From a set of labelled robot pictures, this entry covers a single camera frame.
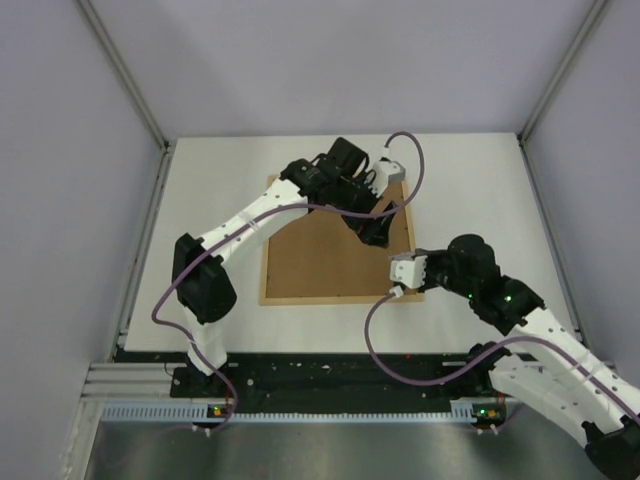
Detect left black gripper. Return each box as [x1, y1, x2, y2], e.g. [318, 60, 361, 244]
[331, 172, 398, 249]

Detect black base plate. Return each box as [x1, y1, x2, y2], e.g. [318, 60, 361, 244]
[170, 353, 499, 414]

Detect right aluminium corner post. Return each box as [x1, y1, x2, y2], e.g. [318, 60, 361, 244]
[516, 0, 614, 143]

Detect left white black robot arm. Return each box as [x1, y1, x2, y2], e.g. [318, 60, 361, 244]
[172, 138, 406, 397]

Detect aluminium corner post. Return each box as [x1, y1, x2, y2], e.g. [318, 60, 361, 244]
[74, 0, 172, 151]
[516, 0, 614, 143]

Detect left aluminium corner post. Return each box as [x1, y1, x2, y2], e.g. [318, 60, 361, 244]
[74, 0, 172, 151]

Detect grey slotted cable duct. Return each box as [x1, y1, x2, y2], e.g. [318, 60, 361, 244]
[100, 400, 506, 428]

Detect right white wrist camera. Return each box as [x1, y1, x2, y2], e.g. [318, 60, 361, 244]
[389, 252, 427, 298]

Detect aluminium front rail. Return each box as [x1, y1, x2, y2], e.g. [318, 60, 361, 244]
[79, 362, 626, 401]

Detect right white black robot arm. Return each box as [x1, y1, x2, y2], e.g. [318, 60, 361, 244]
[415, 234, 639, 479]

